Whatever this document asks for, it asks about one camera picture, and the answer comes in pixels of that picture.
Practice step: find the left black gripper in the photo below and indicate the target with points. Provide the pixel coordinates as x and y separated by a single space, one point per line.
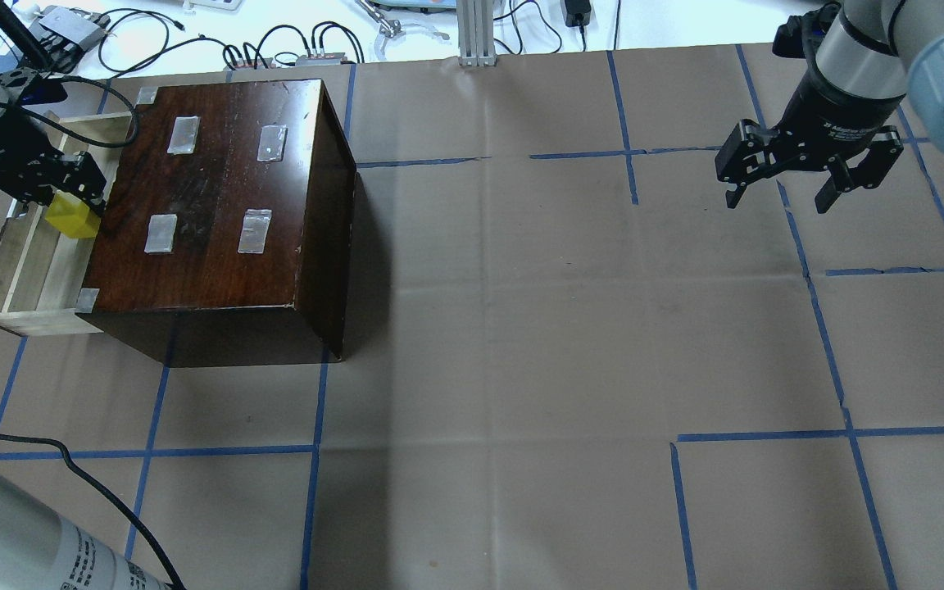
2 137

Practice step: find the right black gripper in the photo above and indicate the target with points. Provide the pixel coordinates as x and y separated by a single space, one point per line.
837 121

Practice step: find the yellow block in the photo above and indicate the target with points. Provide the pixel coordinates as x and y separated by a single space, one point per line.
72 217

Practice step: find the light wooden drawer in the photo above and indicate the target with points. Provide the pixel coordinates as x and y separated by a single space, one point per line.
41 272

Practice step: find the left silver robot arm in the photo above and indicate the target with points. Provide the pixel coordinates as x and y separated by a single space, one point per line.
39 548

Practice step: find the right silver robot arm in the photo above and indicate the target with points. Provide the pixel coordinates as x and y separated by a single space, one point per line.
862 59

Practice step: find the dark wooden drawer cabinet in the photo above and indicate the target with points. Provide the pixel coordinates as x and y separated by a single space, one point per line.
227 236

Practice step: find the black power adapter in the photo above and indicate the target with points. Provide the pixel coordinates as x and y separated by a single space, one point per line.
577 13

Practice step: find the brown paper table cover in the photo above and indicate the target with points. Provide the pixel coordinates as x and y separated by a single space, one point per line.
568 363

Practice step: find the aluminium frame post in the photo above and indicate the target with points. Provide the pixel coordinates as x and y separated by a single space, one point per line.
476 47

